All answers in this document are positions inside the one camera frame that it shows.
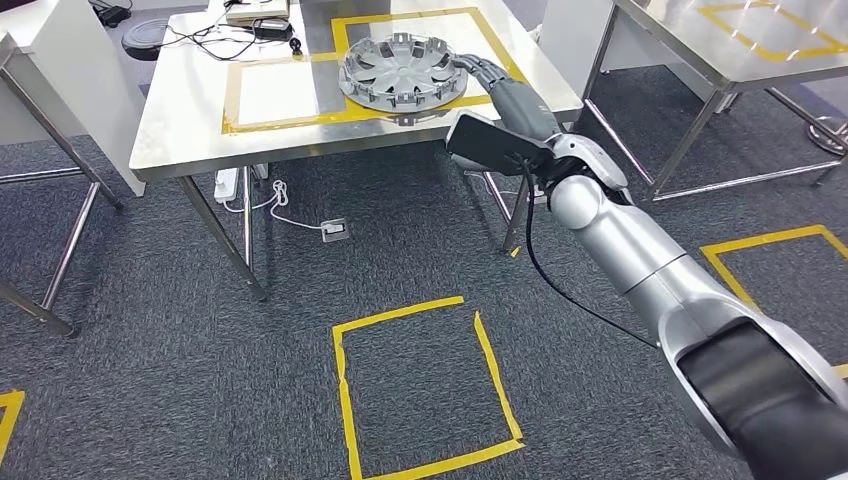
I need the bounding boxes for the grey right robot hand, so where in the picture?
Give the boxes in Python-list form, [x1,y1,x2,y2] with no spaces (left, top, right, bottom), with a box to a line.
[451,54,563,142]

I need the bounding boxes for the silver wheel hubcap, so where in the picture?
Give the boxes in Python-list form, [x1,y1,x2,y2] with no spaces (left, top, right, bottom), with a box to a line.
[337,33,470,114]

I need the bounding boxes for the yellow workbench tape outline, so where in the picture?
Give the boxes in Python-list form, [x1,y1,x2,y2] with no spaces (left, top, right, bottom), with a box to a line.
[221,6,528,136]

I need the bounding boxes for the steel workbench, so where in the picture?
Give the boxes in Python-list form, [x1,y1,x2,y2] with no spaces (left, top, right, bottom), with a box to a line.
[129,0,584,303]

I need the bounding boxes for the yellow floor tape rectangle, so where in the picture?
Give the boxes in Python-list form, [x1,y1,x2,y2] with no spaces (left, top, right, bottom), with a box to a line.
[700,225,848,380]
[331,296,526,480]

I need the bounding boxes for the black power adapter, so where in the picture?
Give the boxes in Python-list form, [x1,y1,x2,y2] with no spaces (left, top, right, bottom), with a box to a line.
[251,18,295,42]
[92,3,134,28]

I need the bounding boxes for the white flat device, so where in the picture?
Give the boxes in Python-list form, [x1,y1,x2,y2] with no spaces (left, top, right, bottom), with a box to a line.
[228,0,290,21]

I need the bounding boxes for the cardboard box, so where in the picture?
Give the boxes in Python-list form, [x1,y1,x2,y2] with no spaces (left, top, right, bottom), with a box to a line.
[225,0,291,28]

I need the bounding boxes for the chrome round base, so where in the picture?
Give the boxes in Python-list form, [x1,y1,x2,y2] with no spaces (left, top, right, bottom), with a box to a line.
[806,115,848,158]

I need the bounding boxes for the white power strip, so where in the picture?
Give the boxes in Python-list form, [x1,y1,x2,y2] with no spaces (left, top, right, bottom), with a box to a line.
[213,167,240,204]

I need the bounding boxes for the black round stool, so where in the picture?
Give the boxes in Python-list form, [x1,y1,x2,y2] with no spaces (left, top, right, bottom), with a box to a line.
[121,17,171,62]

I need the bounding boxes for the white board panel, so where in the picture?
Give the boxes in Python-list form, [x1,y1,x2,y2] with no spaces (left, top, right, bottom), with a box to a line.
[0,0,147,197]

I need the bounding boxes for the yellow floor tape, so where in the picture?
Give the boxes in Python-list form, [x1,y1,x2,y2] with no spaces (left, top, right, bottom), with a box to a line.
[0,390,26,465]

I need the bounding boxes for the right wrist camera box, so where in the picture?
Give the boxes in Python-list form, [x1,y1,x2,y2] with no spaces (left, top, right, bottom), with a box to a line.
[445,111,556,179]

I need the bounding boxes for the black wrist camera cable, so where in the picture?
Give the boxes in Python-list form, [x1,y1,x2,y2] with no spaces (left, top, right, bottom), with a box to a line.
[519,158,660,349]

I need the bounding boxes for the white power strip cable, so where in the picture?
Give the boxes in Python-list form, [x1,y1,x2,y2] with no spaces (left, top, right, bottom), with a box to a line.
[221,180,327,232]

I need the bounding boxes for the black tangled cable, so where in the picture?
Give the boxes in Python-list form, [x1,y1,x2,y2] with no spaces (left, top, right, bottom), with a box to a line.
[148,0,306,62]

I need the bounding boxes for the steel frame table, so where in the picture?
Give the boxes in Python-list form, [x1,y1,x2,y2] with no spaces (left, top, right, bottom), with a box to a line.
[0,33,125,339]

